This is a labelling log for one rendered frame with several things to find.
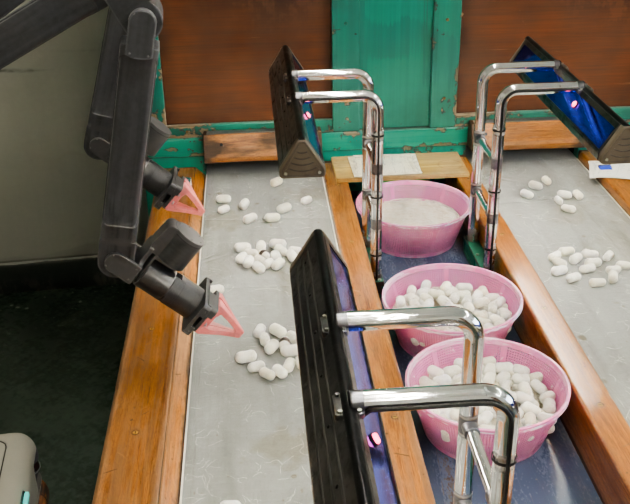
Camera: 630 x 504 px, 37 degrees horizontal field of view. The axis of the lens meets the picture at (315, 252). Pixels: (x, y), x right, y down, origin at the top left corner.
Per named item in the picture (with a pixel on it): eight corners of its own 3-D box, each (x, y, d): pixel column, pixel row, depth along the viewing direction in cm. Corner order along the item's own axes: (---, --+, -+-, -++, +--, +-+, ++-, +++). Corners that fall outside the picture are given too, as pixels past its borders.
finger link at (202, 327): (253, 306, 162) (210, 277, 158) (254, 328, 155) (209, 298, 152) (229, 333, 164) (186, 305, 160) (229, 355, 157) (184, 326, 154)
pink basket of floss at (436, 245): (422, 276, 204) (423, 237, 199) (332, 240, 220) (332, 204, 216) (491, 236, 221) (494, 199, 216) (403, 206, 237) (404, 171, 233)
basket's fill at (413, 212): (370, 259, 209) (371, 237, 207) (359, 218, 229) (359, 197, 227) (469, 255, 211) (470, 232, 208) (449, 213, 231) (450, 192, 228)
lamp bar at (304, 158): (279, 179, 159) (278, 139, 156) (268, 76, 214) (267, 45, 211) (326, 177, 160) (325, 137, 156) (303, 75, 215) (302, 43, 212)
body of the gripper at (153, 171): (182, 169, 193) (153, 149, 191) (179, 188, 184) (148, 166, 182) (163, 192, 195) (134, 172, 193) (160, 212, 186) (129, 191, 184)
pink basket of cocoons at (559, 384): (418, 485, 144) (420, 436, 139) (392, 385, 167) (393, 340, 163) (587, 474, 145) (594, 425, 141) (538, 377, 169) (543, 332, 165)
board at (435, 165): (336, 183, 228) (336, 178, 227) (331, 161, 241) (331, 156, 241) (469, 177, 230) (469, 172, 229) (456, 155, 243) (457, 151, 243)
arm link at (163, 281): (128, 271, 154) (125, 286, 149) (153, 240, 153) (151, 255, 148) (162, 293, 157) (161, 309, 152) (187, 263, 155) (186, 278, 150)
